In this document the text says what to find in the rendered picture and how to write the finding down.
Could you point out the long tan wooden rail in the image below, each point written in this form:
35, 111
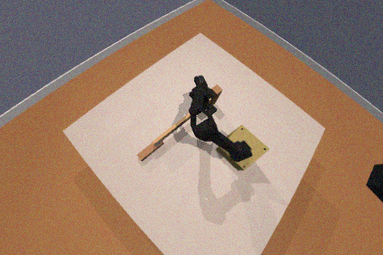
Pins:
170, 130

